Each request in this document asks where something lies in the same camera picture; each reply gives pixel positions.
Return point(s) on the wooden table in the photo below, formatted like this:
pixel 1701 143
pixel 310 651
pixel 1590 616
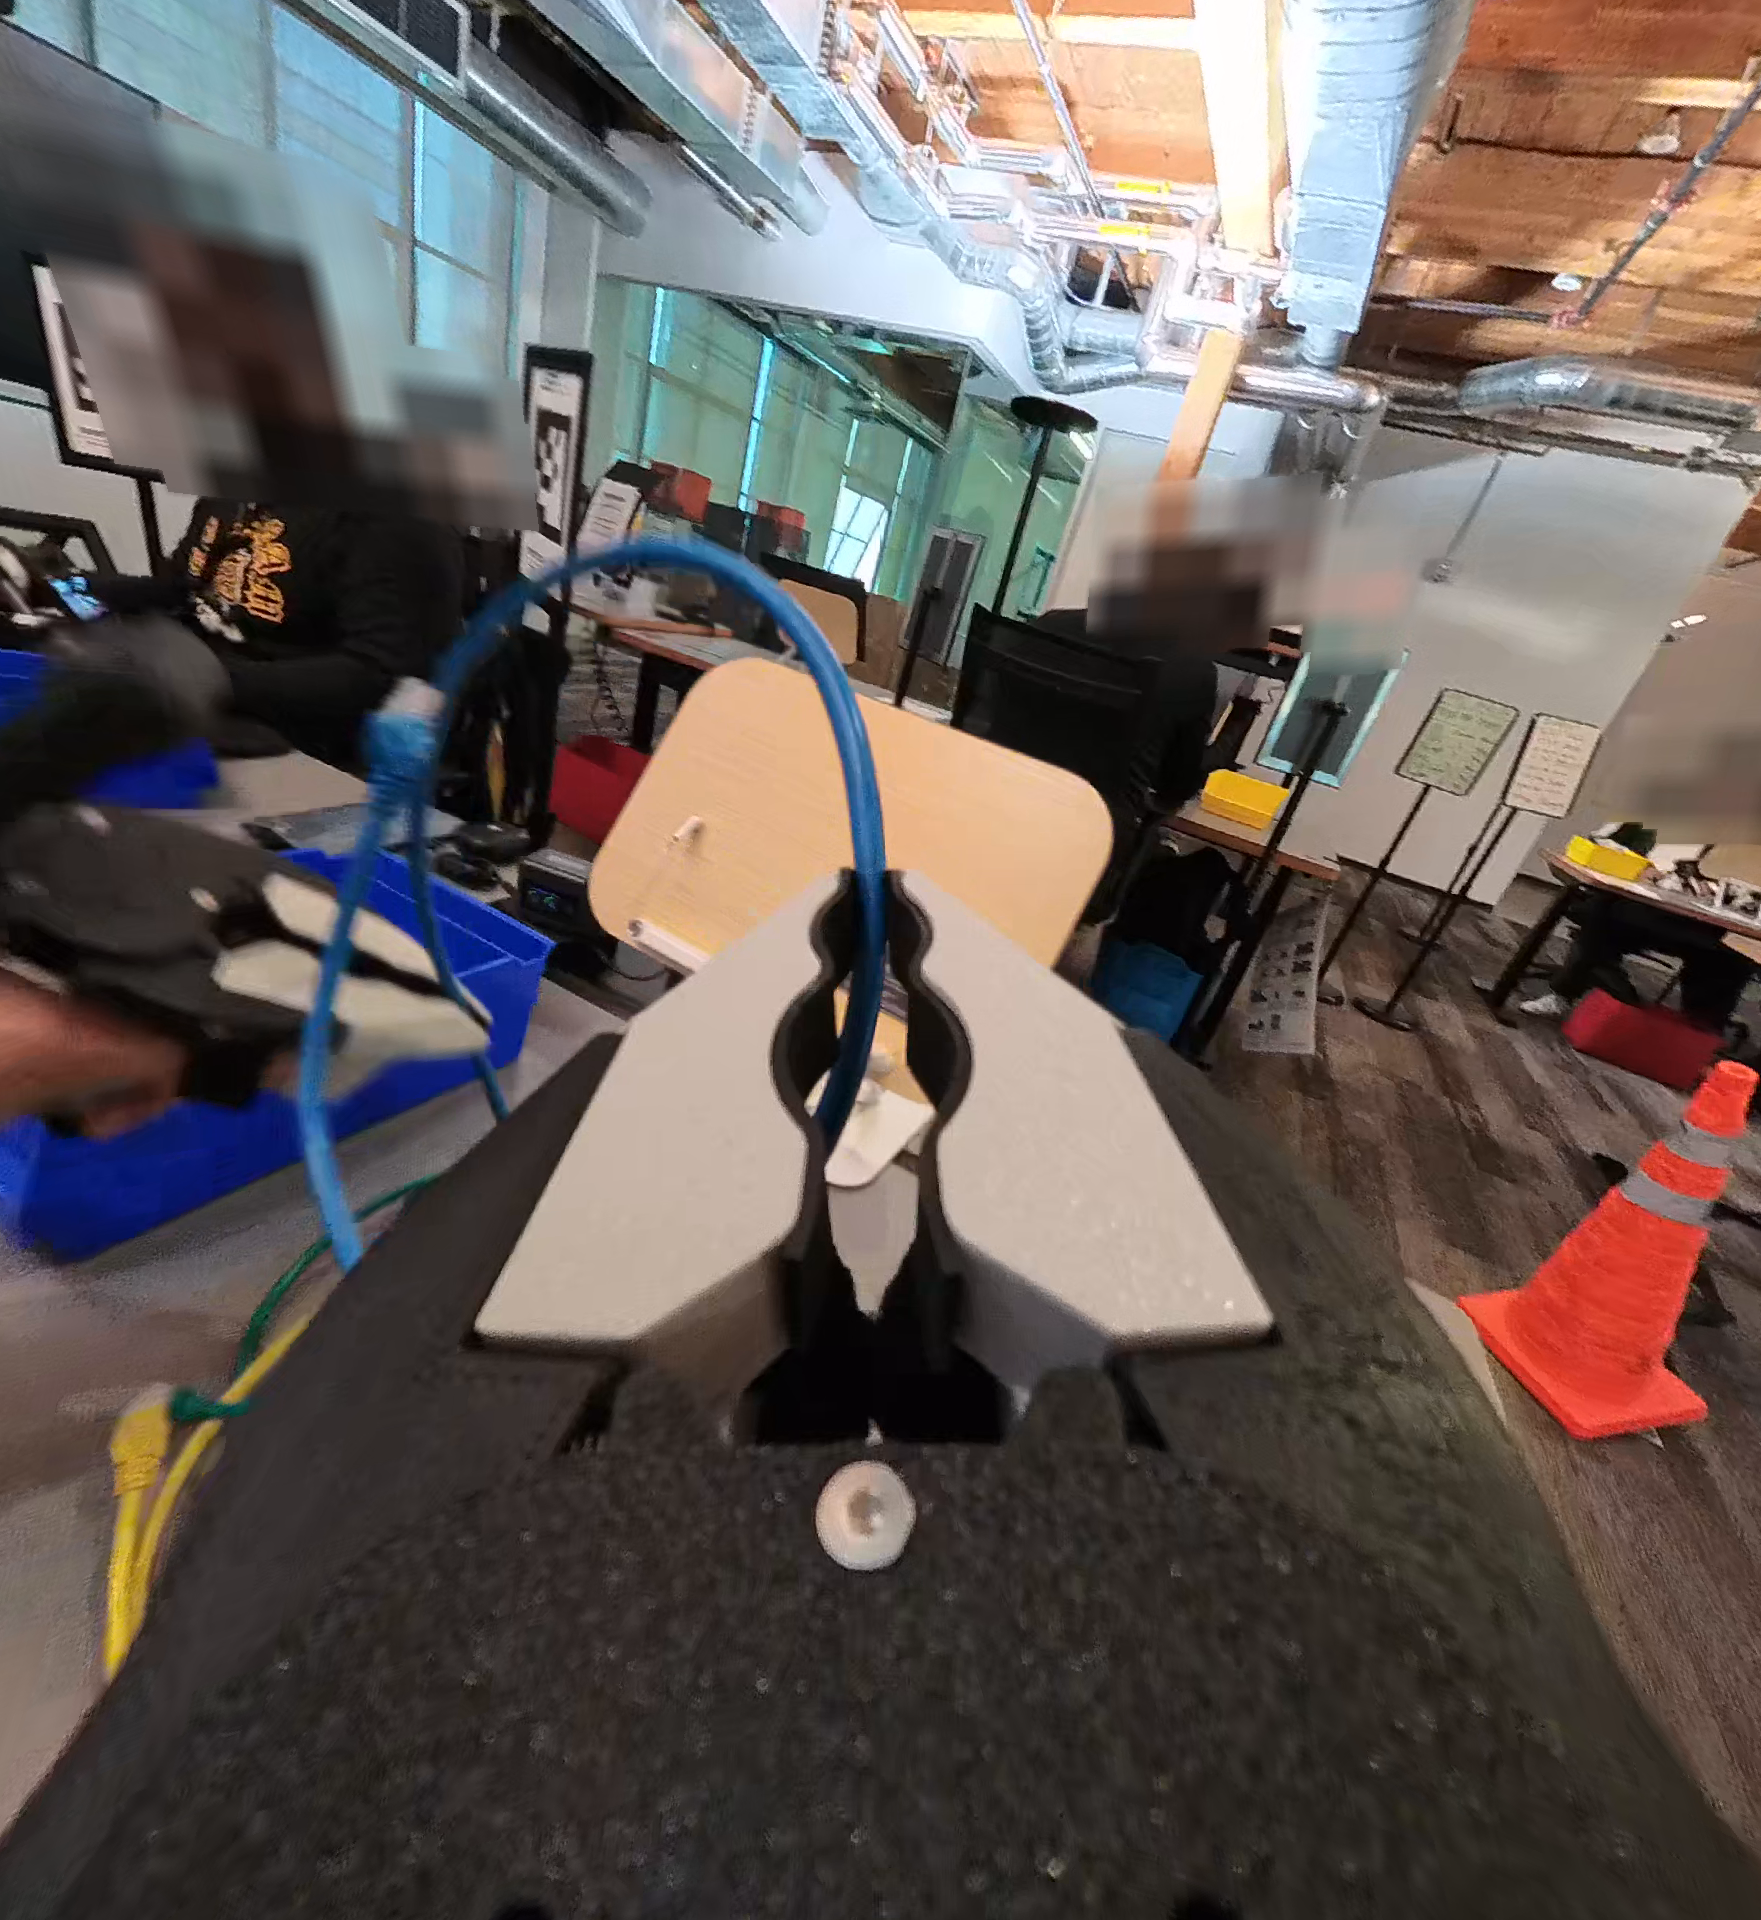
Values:
pixel 1256 843
pixel 1690 900

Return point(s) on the silver ventilation duct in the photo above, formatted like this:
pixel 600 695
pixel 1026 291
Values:
pixel 1368 151

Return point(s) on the wooden chair back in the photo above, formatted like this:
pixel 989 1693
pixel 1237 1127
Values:
pixel 821 781

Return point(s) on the white sign on stand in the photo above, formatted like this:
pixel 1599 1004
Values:
pixel 1552 765
pixel 1457 738

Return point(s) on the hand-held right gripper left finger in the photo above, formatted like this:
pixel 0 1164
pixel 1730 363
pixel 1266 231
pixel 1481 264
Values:
pixel 672 1170

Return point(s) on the printed tag poster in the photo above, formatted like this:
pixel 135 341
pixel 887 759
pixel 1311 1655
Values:
pixel 557 434

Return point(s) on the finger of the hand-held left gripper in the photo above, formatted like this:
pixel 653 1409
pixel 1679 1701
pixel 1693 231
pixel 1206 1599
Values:
pixel 324 909
pixel 384 1028

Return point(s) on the black box device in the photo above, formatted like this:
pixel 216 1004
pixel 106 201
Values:
pixel 557 892

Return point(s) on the white plastic bracket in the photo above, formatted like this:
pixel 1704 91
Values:
pixel 874 1148

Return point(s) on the screen on black stand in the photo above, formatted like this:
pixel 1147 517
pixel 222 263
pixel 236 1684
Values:
pixel 1327 717

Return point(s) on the orange traffic cone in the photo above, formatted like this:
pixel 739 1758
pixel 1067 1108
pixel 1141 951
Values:
pixel 1599 1320

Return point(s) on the white plastic tube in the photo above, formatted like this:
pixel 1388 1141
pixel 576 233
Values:
pixel 663 945

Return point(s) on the red plastic bin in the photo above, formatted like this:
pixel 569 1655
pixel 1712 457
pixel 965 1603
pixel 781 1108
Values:
pixel 1638 1039
pixel 600 788

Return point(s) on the small yellow plastic bin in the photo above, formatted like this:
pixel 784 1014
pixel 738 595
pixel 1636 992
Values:
pixel 1603 858
pixel 1244 798

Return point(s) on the small blue bin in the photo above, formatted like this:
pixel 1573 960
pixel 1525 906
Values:
pixel 1144 990

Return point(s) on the person's left hand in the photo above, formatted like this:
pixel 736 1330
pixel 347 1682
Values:
pixel 25 1051

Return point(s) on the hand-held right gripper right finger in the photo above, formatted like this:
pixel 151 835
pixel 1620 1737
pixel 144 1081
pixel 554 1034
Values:
pixel 1105 1184

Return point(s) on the black floor lamp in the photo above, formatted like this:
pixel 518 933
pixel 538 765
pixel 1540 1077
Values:
pixel 1054 417

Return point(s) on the hanging printed paper sheet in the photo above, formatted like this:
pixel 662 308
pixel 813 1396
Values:
pixel 1282 975

